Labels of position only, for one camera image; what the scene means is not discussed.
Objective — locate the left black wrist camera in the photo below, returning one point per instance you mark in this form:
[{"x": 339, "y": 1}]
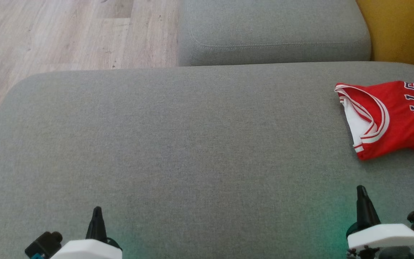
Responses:
[{"x": 43, "y": 244}]

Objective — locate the small grey sofa seat cushion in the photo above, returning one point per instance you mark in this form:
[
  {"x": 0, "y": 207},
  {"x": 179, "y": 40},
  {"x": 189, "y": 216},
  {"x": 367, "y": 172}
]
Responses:
[{"x": 271, "y": 25}]

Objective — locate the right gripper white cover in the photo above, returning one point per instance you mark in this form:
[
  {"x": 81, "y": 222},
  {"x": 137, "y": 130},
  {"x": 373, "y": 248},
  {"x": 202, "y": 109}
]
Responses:
[{"x": 383, "y": 235}]

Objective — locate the yellow sofa back cushion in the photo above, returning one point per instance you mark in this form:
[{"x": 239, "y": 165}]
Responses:
[{"x": 404, "y": 28}]

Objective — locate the red white striped jersey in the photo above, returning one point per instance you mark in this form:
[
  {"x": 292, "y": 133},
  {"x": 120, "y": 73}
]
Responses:
[{"x": 397, "y": 118}]

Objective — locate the large grey sofa seat cushion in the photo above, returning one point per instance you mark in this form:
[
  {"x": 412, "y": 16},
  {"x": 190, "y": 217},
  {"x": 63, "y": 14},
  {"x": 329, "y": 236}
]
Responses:
[{"x": 192, "y": 162}]

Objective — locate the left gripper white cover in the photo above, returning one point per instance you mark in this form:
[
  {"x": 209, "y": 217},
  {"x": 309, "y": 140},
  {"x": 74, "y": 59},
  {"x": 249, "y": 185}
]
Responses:
[{"x": 84, "y": 250}]

